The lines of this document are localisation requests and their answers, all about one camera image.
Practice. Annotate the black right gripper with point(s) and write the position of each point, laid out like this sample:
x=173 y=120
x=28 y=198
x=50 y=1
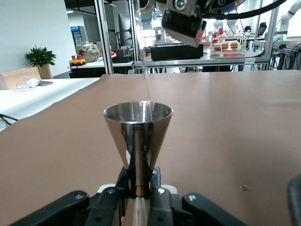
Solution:
x=181 y=4

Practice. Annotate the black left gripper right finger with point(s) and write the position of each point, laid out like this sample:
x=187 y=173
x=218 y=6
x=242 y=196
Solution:
x=164 y=209

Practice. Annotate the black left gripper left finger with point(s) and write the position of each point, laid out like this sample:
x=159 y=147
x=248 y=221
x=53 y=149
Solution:
x=103 y=207

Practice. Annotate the steel double jigger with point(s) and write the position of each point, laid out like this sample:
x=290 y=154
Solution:
x=138 y=141

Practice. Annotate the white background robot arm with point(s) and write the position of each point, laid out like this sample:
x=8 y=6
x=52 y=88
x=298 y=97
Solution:
x=287 y=17

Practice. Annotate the red drink cans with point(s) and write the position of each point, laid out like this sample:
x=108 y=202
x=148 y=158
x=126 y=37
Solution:
x=215 y=37

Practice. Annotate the black equipment box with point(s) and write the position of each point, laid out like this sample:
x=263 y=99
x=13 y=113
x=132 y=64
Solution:
x=176 y=53

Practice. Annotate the black monitor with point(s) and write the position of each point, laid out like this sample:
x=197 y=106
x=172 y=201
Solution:
x=124 y=30

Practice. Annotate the white rack with bread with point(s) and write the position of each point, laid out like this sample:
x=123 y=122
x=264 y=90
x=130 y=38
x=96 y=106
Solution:
x=228 y=46

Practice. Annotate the small liquid droplet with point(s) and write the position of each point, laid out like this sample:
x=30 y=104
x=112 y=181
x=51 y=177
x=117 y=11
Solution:
x=244 y=188

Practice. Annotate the black office chair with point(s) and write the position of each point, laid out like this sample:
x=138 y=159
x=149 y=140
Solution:
x=262 y=29

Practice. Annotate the brown table mat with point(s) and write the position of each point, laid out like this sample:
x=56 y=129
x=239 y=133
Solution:
x=223 y=129

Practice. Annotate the beige cloth bag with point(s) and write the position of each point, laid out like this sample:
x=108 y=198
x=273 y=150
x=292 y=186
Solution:
x=89 y=54

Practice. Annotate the blue display fridge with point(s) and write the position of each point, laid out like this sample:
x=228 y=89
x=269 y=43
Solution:
x=77 y=35

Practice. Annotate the yellow box with red buttons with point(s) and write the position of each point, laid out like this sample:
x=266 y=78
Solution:
x=77 y=62

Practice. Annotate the dark smartphone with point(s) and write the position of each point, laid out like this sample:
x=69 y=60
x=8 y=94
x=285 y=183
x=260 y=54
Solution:
x=45 y=83

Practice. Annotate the green potted plant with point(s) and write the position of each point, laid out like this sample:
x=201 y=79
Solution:
x=41 y=56

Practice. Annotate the light wooden box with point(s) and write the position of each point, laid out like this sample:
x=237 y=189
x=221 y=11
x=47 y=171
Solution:
x=14 y=78

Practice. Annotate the aluminium table frame rail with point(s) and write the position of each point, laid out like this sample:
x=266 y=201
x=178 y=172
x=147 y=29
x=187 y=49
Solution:
x=200 y=62

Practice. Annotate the aluminium frame post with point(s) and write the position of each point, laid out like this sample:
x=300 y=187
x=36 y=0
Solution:
x=104 y=37

